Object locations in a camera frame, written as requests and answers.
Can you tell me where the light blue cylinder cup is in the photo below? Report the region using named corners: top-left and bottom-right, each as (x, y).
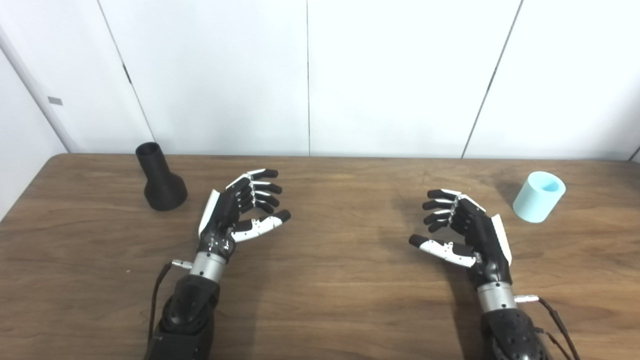
top-left (512, 171), bottom-right (567, 224)

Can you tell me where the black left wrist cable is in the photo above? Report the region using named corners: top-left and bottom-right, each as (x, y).
top-left (146, 259), bottom-right (193, 346)

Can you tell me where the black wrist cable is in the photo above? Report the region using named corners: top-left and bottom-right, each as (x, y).
top-left (514, 295), bottom-right (581, 360)
top-left (146, 259), bottom-right (193, 346)

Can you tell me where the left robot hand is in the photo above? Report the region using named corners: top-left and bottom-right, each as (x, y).
top-left (197, 168), bottom-right (292, 262)

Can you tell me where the black nozzle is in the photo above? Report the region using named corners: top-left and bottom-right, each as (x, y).
top-left (135, 142), bottom-right (189, 212)

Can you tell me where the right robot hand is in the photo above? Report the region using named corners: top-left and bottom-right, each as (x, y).
top-left (408, 188), bottom-right (513, 288)

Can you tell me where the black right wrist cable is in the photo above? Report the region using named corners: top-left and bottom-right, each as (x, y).
top-left (514, 295), bottom-right (581, 360)

